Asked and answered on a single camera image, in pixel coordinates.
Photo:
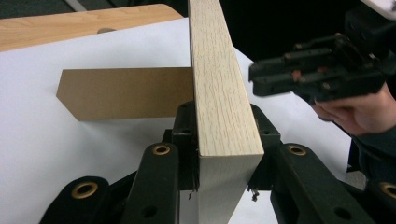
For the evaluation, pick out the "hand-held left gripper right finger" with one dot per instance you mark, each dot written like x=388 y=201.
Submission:
x=264 y=140

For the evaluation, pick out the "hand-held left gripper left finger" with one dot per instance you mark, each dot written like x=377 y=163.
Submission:
x=186 y=155

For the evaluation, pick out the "light wooden picture frame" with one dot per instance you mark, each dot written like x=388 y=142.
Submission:
x=218 y=93

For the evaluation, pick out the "white table mat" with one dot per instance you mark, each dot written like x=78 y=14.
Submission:
x=31 y=140

